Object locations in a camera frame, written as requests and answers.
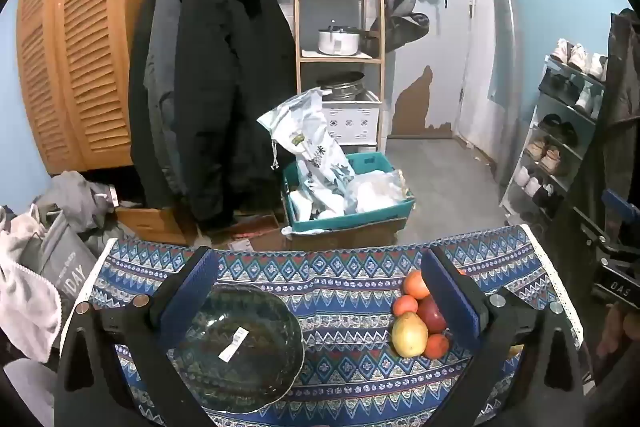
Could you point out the wooden shelf rack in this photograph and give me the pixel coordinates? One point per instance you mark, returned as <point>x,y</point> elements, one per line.
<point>302,32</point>

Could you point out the white door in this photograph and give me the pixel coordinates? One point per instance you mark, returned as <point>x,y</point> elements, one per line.
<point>475,32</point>

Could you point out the clear plastic bag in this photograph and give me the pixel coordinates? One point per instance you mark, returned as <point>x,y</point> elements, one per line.
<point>377,192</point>

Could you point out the group of assorted shoes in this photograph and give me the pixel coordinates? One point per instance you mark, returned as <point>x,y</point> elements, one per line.
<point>550,157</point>

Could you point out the white towel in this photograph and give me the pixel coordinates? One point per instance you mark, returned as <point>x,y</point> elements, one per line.
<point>27,297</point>

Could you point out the wooden drawer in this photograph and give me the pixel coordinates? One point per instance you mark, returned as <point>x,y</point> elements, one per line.
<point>150,224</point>

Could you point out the grey clothes pile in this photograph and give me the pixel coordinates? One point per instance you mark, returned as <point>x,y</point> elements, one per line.
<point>75,197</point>

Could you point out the metal pot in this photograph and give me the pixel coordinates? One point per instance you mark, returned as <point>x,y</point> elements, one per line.
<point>342,86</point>

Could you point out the white patterned basket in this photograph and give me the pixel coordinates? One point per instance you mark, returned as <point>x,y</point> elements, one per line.
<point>352,122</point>

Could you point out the red apple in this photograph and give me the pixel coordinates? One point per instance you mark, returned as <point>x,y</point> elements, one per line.
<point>431,314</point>

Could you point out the dark hanging bag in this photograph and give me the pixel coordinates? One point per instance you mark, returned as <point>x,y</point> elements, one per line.
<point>405,24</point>

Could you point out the teal plastic crate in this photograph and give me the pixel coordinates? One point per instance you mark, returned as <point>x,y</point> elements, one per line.
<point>370,212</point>

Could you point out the dark hanging garment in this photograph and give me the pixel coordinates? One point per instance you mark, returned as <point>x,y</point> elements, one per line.
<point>625,67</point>

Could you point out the black hooded coat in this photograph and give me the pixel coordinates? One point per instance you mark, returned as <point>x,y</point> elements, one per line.
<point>220,82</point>

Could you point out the blue patterned tablecloth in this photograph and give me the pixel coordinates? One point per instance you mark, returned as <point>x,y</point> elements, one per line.
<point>345,287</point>

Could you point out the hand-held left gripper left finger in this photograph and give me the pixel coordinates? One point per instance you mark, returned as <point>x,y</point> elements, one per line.
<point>200,279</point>

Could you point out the person's right hand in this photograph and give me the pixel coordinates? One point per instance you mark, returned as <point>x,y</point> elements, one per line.
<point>617,332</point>

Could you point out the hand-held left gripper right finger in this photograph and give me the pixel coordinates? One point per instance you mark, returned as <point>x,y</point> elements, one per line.
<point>450,292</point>

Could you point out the flat cardboard box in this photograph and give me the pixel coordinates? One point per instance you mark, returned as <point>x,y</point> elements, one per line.
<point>250,234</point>

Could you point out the grey tote bag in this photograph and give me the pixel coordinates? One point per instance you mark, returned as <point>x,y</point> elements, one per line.
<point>65,262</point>

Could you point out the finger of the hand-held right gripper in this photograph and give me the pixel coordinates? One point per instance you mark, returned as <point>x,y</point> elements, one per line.
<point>616,203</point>
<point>602,234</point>

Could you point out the wooden louvered wardrobe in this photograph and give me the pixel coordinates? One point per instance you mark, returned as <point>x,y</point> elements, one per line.
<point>85,57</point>

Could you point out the dark glass bowl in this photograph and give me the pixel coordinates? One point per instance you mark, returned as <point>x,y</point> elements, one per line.
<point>250,357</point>

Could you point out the white printed sack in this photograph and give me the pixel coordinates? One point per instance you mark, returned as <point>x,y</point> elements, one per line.
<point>310,142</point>

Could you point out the orange tangerine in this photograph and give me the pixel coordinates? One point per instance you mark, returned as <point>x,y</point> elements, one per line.
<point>415,284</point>
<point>404,305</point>
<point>436,347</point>

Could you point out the grey shoe rack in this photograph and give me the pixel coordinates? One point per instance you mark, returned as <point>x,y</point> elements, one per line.
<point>525,157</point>

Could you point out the grey jacket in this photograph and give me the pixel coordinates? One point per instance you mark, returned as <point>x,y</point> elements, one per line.
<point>162,57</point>

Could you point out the brown cardboard box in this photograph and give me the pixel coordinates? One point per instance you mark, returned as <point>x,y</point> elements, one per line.
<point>350,234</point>

